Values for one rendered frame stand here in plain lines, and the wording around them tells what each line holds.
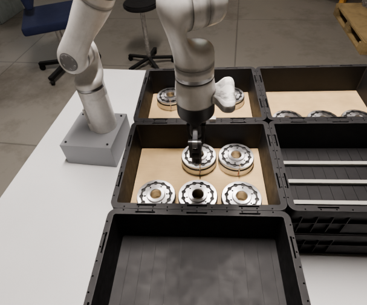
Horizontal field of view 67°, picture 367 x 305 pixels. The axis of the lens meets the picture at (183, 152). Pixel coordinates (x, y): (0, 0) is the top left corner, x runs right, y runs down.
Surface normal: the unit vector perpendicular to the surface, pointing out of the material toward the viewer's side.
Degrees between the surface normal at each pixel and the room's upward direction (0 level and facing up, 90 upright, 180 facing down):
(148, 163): 0
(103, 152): 90
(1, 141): 0
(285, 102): 0
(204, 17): 105
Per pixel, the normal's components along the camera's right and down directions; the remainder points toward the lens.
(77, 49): -0.06, 0.77
